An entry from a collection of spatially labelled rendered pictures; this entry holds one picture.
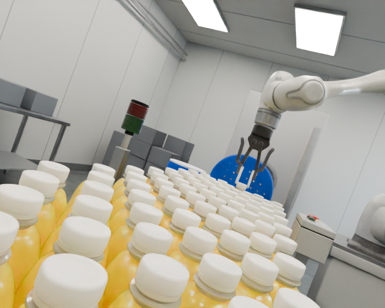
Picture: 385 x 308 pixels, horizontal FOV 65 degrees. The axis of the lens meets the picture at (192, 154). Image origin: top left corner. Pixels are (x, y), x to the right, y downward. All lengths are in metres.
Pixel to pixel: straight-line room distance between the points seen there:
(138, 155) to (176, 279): 4.81
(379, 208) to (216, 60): 6.01
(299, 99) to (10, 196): 0.84
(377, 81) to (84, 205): 1.25
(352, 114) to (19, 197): 6.44
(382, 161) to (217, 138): 3.17
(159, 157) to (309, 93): 4.01
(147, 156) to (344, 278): 3.93
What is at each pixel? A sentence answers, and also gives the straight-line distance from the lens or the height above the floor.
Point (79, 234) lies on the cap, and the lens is 0.25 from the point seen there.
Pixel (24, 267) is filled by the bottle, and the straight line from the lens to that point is 0.31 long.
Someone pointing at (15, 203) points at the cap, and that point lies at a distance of 0.29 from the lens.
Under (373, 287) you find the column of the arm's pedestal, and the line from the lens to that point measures 1.53.
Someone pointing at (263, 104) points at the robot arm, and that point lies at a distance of 1.15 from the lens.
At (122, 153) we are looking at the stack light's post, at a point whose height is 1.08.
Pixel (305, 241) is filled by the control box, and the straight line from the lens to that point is 1.00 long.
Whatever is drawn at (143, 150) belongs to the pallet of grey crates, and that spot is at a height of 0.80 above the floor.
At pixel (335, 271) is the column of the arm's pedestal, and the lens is 1.50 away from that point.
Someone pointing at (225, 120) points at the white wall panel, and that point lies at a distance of 6.71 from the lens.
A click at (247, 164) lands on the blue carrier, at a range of 1.34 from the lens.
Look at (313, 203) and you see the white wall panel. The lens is 6.39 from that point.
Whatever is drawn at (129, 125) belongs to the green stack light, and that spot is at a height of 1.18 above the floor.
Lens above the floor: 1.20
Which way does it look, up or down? 2 degrees down
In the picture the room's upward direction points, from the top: 21 degrees clockwise
